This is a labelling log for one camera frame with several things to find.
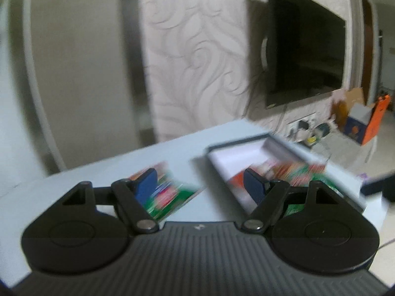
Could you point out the orange and blue carton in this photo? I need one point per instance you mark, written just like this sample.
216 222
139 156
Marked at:
363 122

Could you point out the black wall television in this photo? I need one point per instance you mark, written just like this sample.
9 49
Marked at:
305 51

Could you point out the white wall power socket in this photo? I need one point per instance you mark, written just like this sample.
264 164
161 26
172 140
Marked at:
296 128

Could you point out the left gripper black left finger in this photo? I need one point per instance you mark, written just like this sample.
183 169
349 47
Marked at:
89 227

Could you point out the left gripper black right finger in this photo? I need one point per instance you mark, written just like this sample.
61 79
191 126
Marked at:
310 227

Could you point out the black shallow cardboard box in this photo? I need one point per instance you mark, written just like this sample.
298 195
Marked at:
230 158

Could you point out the green prawn cracker bag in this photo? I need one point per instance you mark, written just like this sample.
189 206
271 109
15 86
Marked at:
296 172
159 192

